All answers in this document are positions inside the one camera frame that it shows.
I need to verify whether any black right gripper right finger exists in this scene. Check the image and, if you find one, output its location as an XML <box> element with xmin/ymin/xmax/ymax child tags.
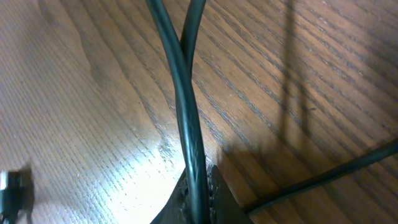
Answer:
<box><xmin>207</xmin><ymin>166</ymin><xmax>253</xmax><ymax>224</ymax></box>

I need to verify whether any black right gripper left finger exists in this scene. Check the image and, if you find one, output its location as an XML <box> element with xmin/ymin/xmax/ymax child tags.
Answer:
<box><xmin>150</xmin><ymin>169</ymin><xmax>192</xmax><ymax>224</ymax></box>

